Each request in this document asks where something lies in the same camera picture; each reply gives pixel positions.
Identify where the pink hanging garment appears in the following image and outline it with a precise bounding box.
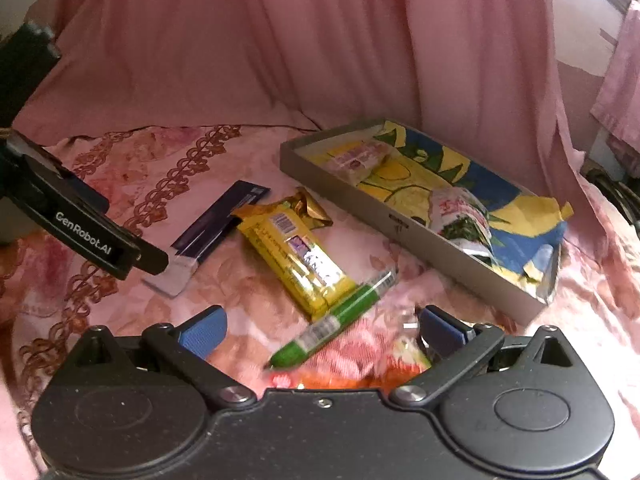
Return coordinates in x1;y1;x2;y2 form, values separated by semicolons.
589;5;640;163

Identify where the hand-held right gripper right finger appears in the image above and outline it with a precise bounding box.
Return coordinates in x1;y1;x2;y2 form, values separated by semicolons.
389;305;577;409

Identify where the pink floral bedsheet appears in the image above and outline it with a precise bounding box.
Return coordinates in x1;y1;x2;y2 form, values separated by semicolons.
0;122;640;480

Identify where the orange snack packet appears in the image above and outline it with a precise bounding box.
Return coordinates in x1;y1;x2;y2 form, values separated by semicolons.
270;335;433;392

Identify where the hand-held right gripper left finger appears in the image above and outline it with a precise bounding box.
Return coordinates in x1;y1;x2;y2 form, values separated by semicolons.
70;306;258;410

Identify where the pink white snack packet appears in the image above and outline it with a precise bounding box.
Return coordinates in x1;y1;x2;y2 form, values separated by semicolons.
324;139;397;182

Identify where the pink curtain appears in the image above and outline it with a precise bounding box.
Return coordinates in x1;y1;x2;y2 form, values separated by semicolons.
15;0;591;201

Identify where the white red green snack pouch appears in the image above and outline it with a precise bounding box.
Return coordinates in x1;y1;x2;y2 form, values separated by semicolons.
429;186;502;262

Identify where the grey cardboard box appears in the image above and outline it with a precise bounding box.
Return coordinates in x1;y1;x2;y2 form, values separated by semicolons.
279;118;574;327

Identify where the yellow biscuit packet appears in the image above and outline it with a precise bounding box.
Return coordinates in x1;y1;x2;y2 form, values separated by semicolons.
233;186;359;324

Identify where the dark blue snack packet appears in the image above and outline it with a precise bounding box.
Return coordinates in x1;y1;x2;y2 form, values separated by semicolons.
142;180;271;299

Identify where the green tube snack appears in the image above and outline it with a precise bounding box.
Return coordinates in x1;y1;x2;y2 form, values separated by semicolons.
264;268;399;372

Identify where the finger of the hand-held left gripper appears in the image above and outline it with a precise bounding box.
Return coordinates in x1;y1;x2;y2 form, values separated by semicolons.
30;195;170;281

